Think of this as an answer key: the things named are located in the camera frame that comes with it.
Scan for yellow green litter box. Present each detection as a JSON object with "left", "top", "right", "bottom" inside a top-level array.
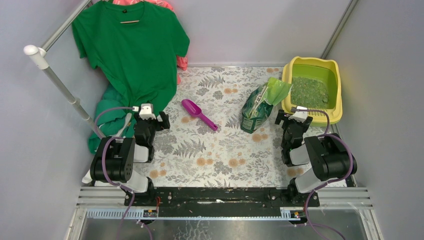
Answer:
[{"left": 281, "top": 56, "right": 343, "bottom": 127}]

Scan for white clothes rack pole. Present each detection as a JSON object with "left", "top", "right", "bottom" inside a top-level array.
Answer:
[{"left": 23, "top": 44, "right": 133, "bottom": 185}]

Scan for magenta plastic scoop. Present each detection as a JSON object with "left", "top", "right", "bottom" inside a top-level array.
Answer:
[{"left": 181, "top": 99, "right": 218, "bottom": 132}]

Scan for dark green folded cloth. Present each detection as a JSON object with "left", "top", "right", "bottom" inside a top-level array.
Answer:
[{"left": 95, "top": 84, "right": 136, "bottom": 138}]

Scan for green t-shirt on hanger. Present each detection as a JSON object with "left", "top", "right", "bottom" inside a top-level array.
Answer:
[{"left": 71, "top": 1, "right": 190, "bottom": 114}]

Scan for green cat litter bag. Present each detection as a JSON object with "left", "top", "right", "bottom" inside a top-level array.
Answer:
[{"left": 240, "top": 77, "right": 292, "bottom": 134}]

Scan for pink garment behind shirt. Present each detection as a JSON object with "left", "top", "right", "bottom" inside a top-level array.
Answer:
[{"left": 109, "top": 0, "right": 189, "bottom": 71}]

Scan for wooden clothes hanger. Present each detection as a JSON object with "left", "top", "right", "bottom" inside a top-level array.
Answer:
[{"left": 120, "top": 20, "right": 140, "bottom": 24}]

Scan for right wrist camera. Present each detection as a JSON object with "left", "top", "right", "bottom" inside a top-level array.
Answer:
[{"left": 288, "top": 106, "right": 308, "bottom": 123}]

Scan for floral patterned mat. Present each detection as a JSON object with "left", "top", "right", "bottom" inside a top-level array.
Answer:
[{"left": 133, "top": 67, "right": 311, "bottom": 187}]

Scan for small brown stick object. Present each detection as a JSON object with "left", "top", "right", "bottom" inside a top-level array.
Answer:
[{"left": 248, "top": 85, "right": 268, "bottom": 118}]

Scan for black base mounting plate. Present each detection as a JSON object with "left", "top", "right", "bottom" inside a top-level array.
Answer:
[{"left": 124, "top": 187, "right": 320, "bottom": 216}]

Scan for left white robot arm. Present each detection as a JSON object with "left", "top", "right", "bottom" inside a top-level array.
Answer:
[{"left": 87, "top": 111, "right": 170, "bottom": 206}]

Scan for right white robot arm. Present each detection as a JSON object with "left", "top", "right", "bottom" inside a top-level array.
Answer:
[{"left": 275, "top": 107, "right": 358, "bottom": 206}]

